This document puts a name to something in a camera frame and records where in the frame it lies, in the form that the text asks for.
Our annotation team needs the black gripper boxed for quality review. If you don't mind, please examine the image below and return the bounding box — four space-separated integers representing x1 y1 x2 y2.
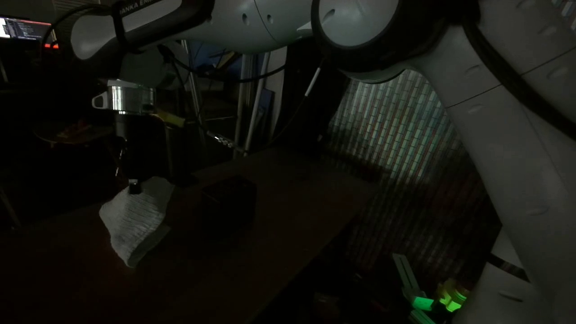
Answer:
113 111 167 195

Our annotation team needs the white terry towel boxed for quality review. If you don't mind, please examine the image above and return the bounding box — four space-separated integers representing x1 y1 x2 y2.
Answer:
97 174 176 269

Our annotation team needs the black box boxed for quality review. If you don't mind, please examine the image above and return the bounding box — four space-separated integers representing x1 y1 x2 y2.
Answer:
199 174 259 235

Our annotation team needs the blue board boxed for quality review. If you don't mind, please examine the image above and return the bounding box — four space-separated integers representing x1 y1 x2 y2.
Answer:
189 41 244 73

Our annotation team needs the light metal pole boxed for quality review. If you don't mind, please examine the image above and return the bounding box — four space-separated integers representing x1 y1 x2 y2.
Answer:
241 50 275 158

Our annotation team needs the lit computer monitor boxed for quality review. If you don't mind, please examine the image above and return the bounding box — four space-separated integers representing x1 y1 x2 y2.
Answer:
0 15 59 44

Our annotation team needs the green glowing clamp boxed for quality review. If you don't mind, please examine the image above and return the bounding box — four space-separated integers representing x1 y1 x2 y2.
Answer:
410 284 473 320

